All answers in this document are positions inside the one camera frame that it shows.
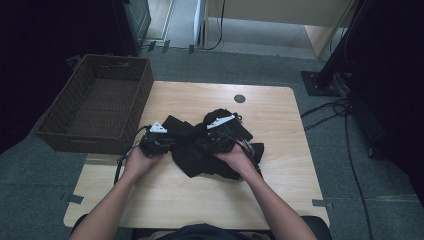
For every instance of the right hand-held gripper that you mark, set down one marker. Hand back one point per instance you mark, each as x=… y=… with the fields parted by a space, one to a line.
x=218 y=141

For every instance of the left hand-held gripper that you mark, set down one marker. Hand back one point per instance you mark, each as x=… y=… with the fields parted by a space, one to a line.
x=155 y=143

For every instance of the black pants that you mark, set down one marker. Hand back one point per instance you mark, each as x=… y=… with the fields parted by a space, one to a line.
x=193 y=153

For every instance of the brown wicker basket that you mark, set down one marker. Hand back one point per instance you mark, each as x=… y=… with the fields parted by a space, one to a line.
x=100 y=110

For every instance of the person's left hand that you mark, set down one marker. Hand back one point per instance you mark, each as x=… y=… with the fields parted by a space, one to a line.
x=140 y=165

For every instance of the person's right hand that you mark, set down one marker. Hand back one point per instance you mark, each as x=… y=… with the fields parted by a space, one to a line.
x=238 y=160

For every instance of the round dark table grommet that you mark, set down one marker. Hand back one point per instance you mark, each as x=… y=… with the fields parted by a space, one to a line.
x=239 y=98

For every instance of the person's dark shirt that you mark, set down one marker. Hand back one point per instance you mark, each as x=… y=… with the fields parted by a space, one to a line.
x=200 y=233

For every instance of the dark floor tape piece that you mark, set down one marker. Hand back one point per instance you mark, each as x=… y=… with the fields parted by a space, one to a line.
x=191 y=49
x=166 y=46
x=151 y=46

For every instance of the black chair armrest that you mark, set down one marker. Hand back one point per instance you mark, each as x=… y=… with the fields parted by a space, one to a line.
x=316 y=228
x=78 y=223

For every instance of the black metal stand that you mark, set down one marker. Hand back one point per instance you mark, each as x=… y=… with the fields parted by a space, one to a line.
x=320 y=83

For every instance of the dark cabinet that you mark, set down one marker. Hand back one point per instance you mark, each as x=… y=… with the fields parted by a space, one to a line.
x=133 y=26

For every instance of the grey floor tape strip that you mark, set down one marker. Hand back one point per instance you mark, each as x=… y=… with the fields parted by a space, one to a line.
x=321 y=203

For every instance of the white panel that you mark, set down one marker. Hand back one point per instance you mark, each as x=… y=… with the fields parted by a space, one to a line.
x=199 y=20

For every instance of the light wooden desk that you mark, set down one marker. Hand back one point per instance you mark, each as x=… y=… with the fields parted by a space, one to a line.
x=283 y=13

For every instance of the dark curtain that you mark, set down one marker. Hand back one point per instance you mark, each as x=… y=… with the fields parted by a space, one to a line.
x=393 y=83
x=33 y=50

